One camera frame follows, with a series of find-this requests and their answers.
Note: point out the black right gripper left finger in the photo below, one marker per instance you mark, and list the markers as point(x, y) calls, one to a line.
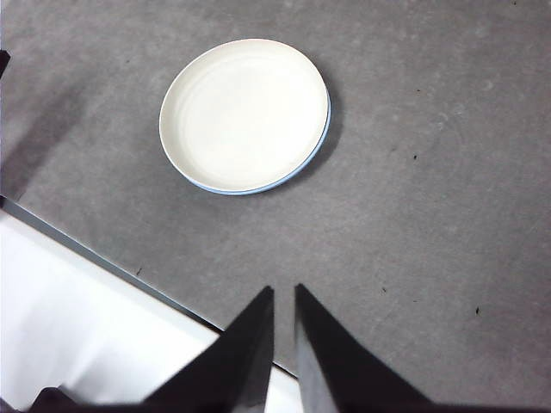
point(241, 361)

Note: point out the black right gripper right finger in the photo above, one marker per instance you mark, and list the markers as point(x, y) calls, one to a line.
point(331, 361)

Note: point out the white plate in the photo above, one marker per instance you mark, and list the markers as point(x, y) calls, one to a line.
point(241, 116)

